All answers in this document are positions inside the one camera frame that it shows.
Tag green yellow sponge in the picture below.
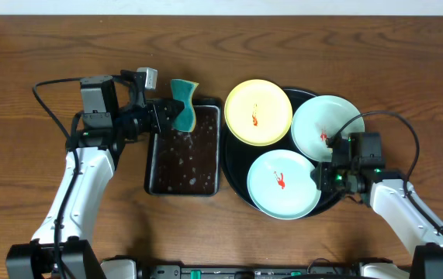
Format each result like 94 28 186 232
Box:
171 79 199 133

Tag light blue plate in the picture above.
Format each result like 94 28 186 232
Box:
247 150 321 220

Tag pale green plate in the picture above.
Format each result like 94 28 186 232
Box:
291 95 361 162

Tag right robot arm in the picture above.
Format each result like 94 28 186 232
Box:
310 133 443 278

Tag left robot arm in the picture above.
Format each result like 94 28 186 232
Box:
5 68 197 278

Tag black rectangular water tray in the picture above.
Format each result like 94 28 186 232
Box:
144 98 222 197

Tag black round serving tray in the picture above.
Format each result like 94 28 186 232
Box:
220 87 346 218

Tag yellow plate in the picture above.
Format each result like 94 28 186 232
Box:
224 79 292 146

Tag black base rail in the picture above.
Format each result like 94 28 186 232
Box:
139 264 361 279

